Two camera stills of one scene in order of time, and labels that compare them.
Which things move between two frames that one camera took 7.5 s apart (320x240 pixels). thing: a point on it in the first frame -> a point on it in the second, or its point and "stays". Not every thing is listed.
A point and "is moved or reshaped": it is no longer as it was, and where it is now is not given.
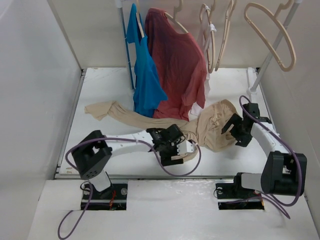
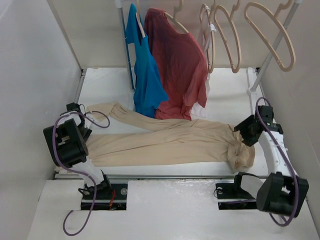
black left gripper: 167,158 -> 86,132
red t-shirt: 179,65 stays
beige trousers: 207,129 is moved or reshaped
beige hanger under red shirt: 169,17 stays
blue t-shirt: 149,92 stays
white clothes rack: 121,5 stays
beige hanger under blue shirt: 139,18 stays
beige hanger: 231,8 -> 230,18
